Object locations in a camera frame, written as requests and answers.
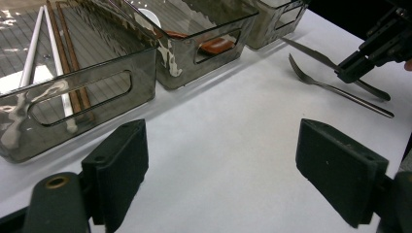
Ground smoky transparent plastic bin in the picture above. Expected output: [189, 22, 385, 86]
[0, 0, 159, 164]
[93, 0, 260, 91]
[246, 0, 309, 51]

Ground white chopstick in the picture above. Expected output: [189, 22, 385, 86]
[18, 5, 46, 89]
[43, 4, 80, 134]

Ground metal table knife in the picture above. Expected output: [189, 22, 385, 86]
[281, 36, 392, 102]

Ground metal fork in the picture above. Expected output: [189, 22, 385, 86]
[288, 52, 395, 119]

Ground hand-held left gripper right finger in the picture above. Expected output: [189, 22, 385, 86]
[294, 117, 390, 229]

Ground brown wooden spoon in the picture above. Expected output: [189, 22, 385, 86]
[164, 29, 236, 55]

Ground white ceramic spoon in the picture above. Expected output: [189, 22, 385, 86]
[135, 8, 163, 30]

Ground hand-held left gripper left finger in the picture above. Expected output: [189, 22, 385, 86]
[81, 118, 150, 233]

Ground brown wooden chopstick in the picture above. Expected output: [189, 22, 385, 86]
[55, 1, 95, 121]
[46, 0, 85, 120]

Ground white table cover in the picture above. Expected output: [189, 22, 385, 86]
[0, 9, 412, 233]

